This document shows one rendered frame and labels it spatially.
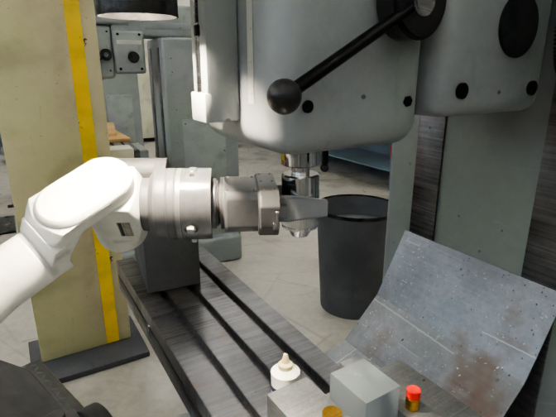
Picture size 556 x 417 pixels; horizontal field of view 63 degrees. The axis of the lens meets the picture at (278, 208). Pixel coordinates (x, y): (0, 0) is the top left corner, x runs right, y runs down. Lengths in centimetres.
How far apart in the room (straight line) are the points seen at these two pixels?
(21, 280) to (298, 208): 31
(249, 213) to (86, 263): 188
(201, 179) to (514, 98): 39
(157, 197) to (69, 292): 191
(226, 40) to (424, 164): 53
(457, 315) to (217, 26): 63
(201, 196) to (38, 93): 171
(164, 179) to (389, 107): 26
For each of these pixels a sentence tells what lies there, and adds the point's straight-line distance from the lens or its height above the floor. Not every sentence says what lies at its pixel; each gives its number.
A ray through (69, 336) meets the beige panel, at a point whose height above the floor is 13.
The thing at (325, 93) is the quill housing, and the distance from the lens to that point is 45.
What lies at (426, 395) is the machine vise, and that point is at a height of 98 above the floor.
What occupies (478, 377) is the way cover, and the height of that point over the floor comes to 92.
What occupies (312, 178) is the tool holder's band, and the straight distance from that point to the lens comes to 55.
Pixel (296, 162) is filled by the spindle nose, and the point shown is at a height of 129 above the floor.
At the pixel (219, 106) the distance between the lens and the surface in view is 48.
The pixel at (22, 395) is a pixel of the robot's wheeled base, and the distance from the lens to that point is 146.
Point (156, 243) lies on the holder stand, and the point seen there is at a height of 103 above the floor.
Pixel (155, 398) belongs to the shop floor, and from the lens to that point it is 223.
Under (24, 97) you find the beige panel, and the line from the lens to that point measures 219.
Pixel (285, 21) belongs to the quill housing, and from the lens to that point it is 44.
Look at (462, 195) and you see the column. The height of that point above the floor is 118.
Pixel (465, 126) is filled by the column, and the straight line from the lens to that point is 86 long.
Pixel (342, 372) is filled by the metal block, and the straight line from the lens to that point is 57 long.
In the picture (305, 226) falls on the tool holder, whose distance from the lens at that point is 57.
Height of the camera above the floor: 140
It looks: 18 degrees down
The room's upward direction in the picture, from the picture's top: straight up
